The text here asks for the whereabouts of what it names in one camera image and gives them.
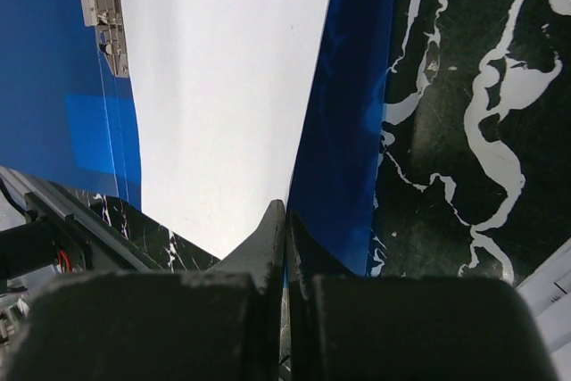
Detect blue file folder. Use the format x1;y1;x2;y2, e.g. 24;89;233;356
1;0;393;277

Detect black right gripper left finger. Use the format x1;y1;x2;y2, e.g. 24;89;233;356
1;200;286;380

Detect white paper stack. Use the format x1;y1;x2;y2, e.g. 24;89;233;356
517;240;571;380

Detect white sheet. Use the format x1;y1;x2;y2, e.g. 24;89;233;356
121;0;329;258

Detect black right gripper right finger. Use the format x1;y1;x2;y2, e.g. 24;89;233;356
285;213;557;380

